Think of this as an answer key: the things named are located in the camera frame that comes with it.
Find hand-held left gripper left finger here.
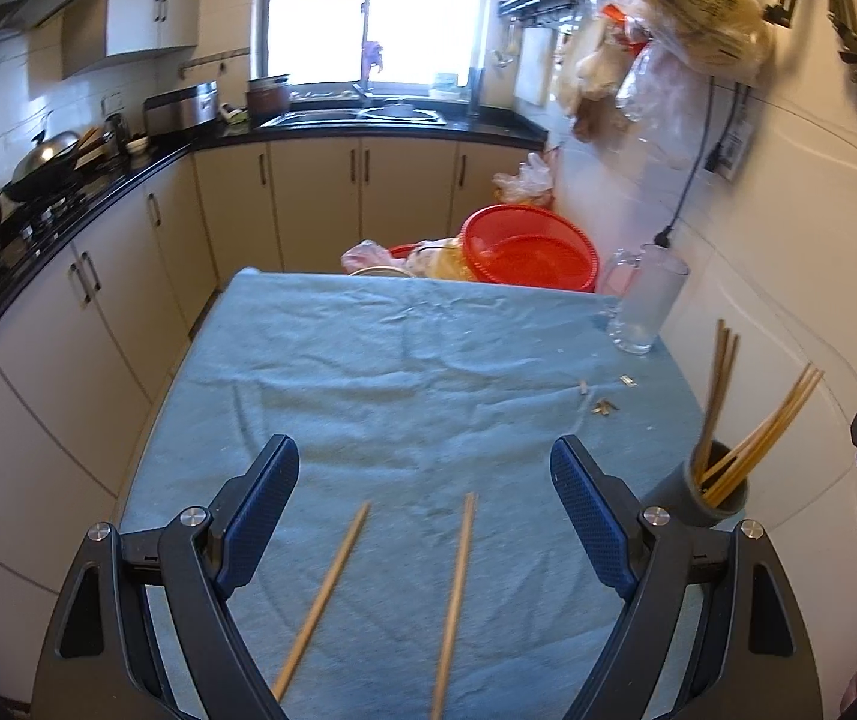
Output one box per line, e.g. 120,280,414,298
53,433,302,720

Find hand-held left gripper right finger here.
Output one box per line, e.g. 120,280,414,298
550,435,797,720

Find grey chopstick holder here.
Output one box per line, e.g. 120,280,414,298
639,441,751,530

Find light wooden chopstick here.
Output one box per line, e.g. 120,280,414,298
430,493,477,720
272,502,371,698

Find bundle of wooden chopsticks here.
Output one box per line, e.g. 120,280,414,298
697,319,826,507

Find blue tablecloth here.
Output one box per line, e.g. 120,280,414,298
119,266,703,720

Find glass mug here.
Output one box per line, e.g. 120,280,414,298
595,244,691,356

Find red plastic basin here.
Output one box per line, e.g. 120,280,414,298
391,204,601,293

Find pink plastic bag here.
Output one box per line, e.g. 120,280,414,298
340,238,467,280

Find beige lower cabinets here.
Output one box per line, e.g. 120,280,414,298
0,139,550,601

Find beige cabinets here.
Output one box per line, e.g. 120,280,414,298
0,139,550,601
61,0,215,80

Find white and orange plastic bag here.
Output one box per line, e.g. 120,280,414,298
492,152,556,205

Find black gas stove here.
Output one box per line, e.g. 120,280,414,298
0,187,86,316

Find black kitchen countertop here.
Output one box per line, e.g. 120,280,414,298
0,116,550,331

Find black kettle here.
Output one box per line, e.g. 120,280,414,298
102,114,131,160

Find steel sink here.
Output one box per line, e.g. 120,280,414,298
259,105,448,128

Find steel rice cooker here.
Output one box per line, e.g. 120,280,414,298
143,81,220,136

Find steel wok with lid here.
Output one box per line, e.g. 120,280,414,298
1,131,86,200

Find brown pot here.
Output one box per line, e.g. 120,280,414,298
246,75,293,117

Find clear bag with brown food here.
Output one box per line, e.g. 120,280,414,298
556,11,651,143

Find white cutting board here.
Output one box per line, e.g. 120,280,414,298
513,28,556,107

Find clear bag of bread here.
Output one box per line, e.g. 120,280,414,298
624,0,775,80

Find kitchen window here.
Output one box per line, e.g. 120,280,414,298
252,0,490,87

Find beige upper cabinets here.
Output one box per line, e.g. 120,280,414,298
61,0,215,80

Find black cable with plug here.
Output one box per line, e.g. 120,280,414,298
654,75,722,250

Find white wall socket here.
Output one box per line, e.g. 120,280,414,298
717,120,756,181

